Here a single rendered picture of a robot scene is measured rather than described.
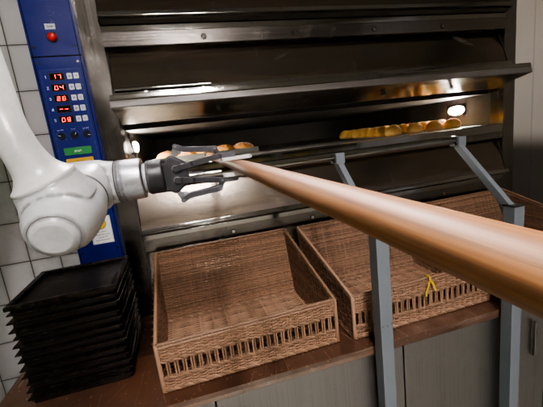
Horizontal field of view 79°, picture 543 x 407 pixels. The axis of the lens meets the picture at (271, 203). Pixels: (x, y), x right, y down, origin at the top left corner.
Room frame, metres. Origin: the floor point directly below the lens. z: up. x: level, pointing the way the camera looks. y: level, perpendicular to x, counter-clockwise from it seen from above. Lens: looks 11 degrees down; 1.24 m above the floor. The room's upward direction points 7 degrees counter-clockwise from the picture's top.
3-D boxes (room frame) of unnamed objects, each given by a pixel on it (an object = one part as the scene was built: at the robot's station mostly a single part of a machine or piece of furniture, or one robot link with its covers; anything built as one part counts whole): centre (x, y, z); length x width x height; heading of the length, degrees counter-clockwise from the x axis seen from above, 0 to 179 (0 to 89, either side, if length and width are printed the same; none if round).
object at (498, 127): (1.53, -0.34, 1.16); 1.80 x 0.06 x 0.04; 104
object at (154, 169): (0.74, 0.22, 1.19); 0.09 x 0.07 x 0.08; 104
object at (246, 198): (1.51, -0.34, 1.02); 1.79 x 0.11 x 0.19; 104
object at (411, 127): (2.07, -0.80, 1.21); 0.61 x 0.48 x 0.06; 14
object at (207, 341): (1.11, 0.16, 0.72); 0.56 x 0.49 x 0.28; 105
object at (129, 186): (0.73, 0.29, 1.19); 0.09 x 0.06 x 0.09; 14
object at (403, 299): (1.25, -0.42, 0.72); 0.56 x 0.49 x 0.28; 105
